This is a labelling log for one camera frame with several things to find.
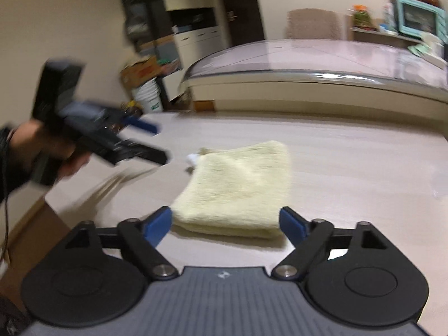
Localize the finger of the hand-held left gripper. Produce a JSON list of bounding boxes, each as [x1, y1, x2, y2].
[[111, 139, 171, 166], [103, 107, 159, 136]]

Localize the white chest freezer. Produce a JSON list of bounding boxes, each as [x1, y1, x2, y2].
[[179, 38, 448, 124]]

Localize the pack of dark bottles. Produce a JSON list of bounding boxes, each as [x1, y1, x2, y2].
[[121, 99, 145, 117]]

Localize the wooden wall shelf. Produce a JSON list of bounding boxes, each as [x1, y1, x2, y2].
[[349, 25, 426, 47]]

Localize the white drawer cabinet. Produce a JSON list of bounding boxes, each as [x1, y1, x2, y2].
[[164, 6, 229, 110]]

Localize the person's left forearm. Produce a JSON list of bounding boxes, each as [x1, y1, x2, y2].
[[0, 122, 40, 205]]

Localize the dark wooden door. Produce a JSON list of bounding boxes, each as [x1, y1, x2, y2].
[[217, 0, 267, 49]]

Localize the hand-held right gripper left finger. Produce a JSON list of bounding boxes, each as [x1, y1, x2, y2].
[[65, 206, 178, 281]]

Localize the black cable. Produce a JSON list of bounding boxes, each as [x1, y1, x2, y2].
[[0, 126, 17, 265]]

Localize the brown cardboard box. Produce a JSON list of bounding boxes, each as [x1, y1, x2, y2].
[[120, 55, 162, 91]]

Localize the brown chair back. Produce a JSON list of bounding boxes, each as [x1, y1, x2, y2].
[[286, 8, 343, 41]]

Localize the tall dark shelf unit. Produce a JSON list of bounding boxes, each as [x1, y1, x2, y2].
[[117, 0, 183, 75]]

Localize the cream fluffy towel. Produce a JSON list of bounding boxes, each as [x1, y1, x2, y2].
[[171, 141, 294, 243]]

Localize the person's left hand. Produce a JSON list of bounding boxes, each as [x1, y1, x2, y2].
[[8, 118, 92, 180]]

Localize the white plastic bucket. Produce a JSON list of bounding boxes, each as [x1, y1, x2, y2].
[[132, 78, 165, 115]]

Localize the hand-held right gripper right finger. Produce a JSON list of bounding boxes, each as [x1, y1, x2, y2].
[[279, 206, 386, 281]]

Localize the teal framed screen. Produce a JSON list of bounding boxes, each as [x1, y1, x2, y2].
[[391, 0, 443, 38]]

